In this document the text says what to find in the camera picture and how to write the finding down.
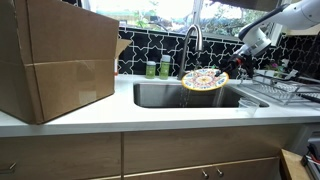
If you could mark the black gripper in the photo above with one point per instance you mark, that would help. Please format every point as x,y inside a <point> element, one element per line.
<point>239,62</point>

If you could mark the colourful patterned ceramic plate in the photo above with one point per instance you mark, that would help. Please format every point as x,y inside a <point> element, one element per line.
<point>205,80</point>

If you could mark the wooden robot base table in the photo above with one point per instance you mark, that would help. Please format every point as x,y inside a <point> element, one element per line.
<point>293,166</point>

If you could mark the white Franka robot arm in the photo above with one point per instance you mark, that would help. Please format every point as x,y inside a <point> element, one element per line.
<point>300,13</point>

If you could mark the clear plastic cup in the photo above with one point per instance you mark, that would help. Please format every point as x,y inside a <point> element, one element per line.
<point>248,106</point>

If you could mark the curved steel kitchen faucet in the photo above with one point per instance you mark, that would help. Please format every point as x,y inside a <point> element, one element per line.
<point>196,33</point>

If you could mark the tall green soap bottle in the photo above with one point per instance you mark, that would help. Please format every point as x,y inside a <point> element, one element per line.
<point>164,68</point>

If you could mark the stainless steel sink basin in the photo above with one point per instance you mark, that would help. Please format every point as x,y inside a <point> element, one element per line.
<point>160,95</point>

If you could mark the short green soap bottle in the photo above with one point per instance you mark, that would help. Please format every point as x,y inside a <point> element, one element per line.
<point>150,70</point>

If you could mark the kitchen window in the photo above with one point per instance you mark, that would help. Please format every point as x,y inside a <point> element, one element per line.
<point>166,13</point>

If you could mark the round metal cabinet knob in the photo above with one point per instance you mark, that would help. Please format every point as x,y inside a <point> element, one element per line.
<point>219,172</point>
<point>205,173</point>

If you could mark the large brown cardboard box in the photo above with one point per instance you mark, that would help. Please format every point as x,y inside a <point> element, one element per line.
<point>66,66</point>

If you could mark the wooden cabinet drawer front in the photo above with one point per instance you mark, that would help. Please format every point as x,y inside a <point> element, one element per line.
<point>60,156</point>

